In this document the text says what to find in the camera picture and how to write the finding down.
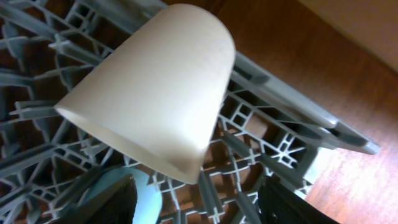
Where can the light blue cup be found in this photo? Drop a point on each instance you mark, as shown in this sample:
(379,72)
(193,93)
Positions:
(149,197)

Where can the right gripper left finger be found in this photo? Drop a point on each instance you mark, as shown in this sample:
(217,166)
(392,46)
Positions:
(115,204)

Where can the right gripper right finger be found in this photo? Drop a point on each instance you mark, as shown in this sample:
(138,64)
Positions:
(279,205)

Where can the white cup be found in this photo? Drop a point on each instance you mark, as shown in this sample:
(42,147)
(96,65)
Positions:
(156,98)

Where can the grey dishwasher rack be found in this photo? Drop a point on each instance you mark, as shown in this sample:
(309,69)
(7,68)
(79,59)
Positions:
(48,165)

